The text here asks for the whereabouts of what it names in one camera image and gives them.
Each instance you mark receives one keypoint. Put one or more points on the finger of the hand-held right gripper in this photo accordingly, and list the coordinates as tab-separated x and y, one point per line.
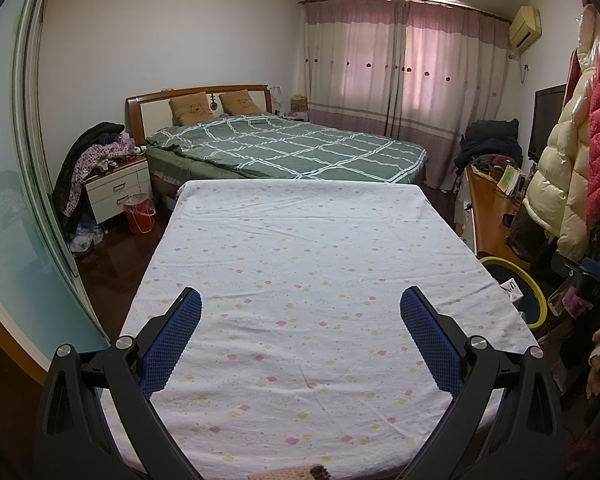
592	266

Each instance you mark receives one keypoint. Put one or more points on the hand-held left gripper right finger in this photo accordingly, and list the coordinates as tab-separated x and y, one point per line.
430	340

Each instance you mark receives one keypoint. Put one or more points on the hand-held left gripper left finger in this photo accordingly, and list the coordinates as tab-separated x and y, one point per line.
172	340

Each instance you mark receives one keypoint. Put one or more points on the yellow rimmed waste bin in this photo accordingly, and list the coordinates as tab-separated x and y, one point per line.
530	295

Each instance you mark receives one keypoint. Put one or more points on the cream puffer jacket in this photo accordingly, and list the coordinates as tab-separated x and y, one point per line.
560	175

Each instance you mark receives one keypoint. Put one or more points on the wooden desk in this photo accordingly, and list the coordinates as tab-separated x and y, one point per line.
490	210

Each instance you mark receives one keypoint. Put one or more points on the green book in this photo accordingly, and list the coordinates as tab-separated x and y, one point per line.
508	180

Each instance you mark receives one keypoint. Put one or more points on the red bucket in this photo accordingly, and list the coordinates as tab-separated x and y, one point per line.
140	215

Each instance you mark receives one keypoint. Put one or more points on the crumpled plastic bag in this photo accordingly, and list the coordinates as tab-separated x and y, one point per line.
86	237

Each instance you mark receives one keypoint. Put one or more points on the floral white tablecloth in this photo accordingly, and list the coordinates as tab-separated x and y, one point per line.
305	285

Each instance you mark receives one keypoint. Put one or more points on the black television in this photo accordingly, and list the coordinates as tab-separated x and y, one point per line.
547	120

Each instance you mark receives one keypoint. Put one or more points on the white nightstand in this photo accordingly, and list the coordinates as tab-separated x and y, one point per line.
115	187

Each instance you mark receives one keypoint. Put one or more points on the dark clothes heap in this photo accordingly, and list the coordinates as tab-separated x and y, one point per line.
490	137

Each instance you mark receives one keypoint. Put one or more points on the pile of clothes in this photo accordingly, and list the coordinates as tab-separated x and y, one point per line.
87	160

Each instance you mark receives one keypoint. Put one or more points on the frosted glass sliding door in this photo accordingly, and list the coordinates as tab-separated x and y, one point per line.
10	210

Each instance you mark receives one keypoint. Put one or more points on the wooden bed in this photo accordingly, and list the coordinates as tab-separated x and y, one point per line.
150	110

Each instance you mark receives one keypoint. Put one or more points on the green plaid duvet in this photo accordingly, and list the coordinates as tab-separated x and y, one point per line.
305	145

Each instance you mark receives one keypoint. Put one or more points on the brown pillow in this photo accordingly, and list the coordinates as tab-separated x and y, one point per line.
239	102
191	109

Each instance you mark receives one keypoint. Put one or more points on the cream air conditioner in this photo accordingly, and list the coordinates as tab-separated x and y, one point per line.
525	27

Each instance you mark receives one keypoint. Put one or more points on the brown tissue box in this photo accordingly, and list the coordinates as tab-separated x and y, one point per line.
298	102

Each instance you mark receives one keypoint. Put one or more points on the pink sheer curtain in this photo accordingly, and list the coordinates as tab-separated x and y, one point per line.
380	60

